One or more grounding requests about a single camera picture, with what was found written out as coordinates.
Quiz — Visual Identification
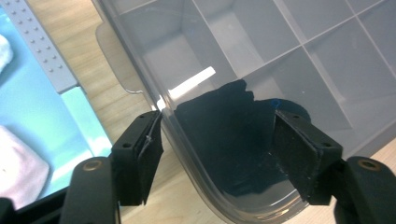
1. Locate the blue plastic basket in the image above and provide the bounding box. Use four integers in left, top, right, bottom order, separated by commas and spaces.
0, 0, 114, 210

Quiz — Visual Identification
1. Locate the white divided storage box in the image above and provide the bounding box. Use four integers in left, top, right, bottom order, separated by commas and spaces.
102, 0, 396, 219

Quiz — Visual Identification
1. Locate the white sock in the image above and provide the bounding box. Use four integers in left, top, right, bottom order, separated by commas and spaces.
0, 33, 15, 75

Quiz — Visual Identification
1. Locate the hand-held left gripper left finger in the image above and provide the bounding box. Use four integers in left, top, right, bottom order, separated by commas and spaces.
110, 110, 165, 207

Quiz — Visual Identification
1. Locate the black sock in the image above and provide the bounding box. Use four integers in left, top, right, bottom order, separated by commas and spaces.
173, 78, 312, 198

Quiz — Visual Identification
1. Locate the transparent box lid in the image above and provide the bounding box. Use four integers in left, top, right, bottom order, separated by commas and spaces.
92, 0, 396, 224

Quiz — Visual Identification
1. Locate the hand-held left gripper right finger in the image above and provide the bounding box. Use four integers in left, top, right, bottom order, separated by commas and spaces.
269, 109, 344, 205

